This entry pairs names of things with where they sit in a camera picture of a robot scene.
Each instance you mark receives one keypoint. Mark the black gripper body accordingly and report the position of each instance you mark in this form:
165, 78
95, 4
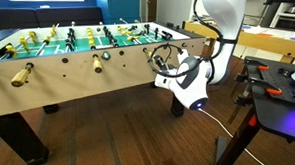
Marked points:
167, 69

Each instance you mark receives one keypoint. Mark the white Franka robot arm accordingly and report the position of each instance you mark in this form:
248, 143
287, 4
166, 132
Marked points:
224, 9

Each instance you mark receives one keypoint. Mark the foosball rod with black players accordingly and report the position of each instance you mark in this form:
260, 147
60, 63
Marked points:
70, 45
110, 37
140, 33
156, 32

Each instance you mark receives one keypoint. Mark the foosball rod with yellow players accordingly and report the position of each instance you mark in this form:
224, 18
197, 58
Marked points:
20, 76
9, 50
97, 64

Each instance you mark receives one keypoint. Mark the narrow brown door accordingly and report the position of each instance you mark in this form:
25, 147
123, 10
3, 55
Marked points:
152, 7

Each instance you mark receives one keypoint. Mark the foosball table beige cabinet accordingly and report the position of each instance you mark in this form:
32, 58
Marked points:
70, 82

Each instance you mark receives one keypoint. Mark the black clamp with orange tip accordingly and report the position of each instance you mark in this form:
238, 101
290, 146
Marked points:
274, 91
263, 67

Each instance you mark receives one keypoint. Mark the wooden table with white top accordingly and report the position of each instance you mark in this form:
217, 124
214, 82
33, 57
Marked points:
269, 42

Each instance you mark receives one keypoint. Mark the dark blue sofa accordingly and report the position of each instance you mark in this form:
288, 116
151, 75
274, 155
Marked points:
51, 17

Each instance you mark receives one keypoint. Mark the black perforated robot mounting table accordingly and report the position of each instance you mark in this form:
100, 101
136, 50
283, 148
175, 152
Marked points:
275, 113

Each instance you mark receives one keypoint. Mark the white shelf rack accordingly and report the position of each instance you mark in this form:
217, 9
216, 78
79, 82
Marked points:
284, 0

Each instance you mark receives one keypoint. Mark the small black bracket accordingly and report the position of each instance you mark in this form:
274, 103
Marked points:
284, 71

